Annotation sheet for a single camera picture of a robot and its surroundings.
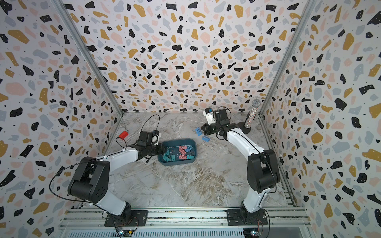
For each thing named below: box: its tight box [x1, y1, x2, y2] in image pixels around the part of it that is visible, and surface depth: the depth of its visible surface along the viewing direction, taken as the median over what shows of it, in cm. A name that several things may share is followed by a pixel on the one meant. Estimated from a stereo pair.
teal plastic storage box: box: [157, 138, 198, 167], surface depth 97 cm
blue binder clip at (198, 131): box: [195, 126, 203, 137], surface depth 94 cm
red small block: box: [118, 130, 129, 139], surface depth 108 cm
